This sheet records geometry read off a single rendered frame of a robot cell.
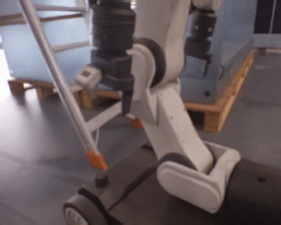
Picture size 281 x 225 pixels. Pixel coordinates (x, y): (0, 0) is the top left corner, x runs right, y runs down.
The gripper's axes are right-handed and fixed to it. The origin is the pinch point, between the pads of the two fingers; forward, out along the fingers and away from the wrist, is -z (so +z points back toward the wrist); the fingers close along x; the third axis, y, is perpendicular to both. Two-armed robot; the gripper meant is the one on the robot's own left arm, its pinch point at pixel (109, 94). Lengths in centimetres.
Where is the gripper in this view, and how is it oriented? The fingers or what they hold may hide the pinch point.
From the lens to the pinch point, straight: 49.8
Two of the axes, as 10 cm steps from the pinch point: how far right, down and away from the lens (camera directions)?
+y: -6.2, 3.2, -7.2
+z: 1.2, -8.7, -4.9
